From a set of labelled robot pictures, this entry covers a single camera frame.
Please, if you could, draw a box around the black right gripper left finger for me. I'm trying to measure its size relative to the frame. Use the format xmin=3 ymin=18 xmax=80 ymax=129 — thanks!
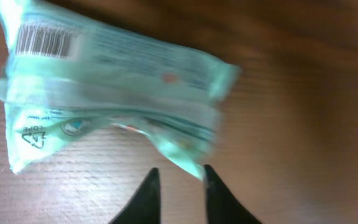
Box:
xmin=109 ymin=167 xmax=161 ymax=224

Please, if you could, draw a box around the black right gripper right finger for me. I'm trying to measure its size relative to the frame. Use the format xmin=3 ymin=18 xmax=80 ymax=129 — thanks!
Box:
xmin=203 ymin=164 xmax=262 ymax=224

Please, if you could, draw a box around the mint green pack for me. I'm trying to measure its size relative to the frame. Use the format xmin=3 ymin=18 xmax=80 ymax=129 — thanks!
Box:
xmin=0 ymin=0 xmax=240 ymax=179

